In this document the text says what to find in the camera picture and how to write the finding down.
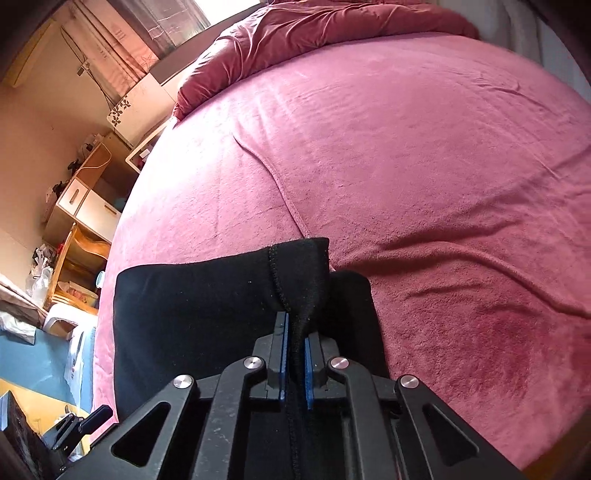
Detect white floral headboard panel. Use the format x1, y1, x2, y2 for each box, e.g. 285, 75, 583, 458
107, 69, 182, 149

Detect beige cloth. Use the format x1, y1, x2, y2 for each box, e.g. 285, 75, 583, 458
0, 272, 47, 324

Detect white bedside shelf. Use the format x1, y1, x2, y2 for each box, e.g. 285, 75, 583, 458
126, 117, 174, 174

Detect wooden nightstand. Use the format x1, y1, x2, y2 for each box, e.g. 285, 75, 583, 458
44, 222, 112, 315

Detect pink patterned pack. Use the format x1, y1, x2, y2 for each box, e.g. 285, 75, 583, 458
58, 281, 100, 308

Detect floral curtain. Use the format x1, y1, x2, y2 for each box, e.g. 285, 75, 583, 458
69, 0, 213, 99

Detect wooden desk with white drawers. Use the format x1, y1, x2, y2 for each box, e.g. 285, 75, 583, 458
44, 134, 139, 243

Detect black pants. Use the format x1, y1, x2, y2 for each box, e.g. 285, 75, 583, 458
113, 237, 389, 480

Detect blue and yellow floor mat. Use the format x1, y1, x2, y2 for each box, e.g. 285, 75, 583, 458
0, 323, 99, 462

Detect dark red duvet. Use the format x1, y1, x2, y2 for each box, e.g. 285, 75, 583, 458
173, 0, 481, 121

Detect white bedsheet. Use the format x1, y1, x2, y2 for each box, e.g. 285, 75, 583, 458
438, 0, 557, 66

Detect grey plastic bag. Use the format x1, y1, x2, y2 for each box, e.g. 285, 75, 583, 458
0, 311, 38, 345

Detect pink fleece blanket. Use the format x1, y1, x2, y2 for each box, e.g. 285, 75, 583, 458
90, 37, 591, 472

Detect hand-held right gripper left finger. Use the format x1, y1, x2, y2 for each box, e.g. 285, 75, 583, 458
60, 313, 291, 480

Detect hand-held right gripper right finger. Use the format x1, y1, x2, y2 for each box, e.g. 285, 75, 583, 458
304, 332, 527, 480

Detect clear plastic bag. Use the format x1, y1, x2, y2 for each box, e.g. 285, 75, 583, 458
25, 265, 54, 308

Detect white printed plastic bag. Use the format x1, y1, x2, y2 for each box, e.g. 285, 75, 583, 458
67, 323, 96, 394

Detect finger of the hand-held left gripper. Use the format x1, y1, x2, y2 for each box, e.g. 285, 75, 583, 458
50, 405, 114, 455

